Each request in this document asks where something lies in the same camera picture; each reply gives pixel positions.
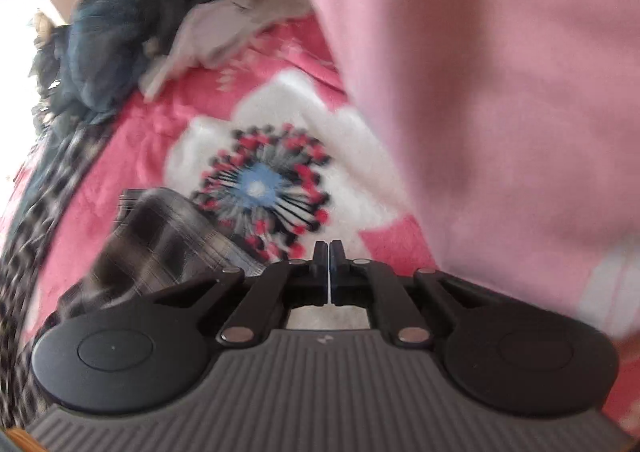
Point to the pink sleeve garment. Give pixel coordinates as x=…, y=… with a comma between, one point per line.
x=515, y=125

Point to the dark navy garment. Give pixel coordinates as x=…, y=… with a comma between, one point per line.
x=87, y=69

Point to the black white plaid garment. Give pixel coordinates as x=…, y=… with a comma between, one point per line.
x=156, y=239

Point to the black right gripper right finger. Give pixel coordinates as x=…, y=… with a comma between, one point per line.
x=373, y=286

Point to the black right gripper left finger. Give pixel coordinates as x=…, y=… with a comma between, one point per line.
x=282, y=287

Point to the pink floral bed blanket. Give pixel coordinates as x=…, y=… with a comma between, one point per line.
x=269, y=146

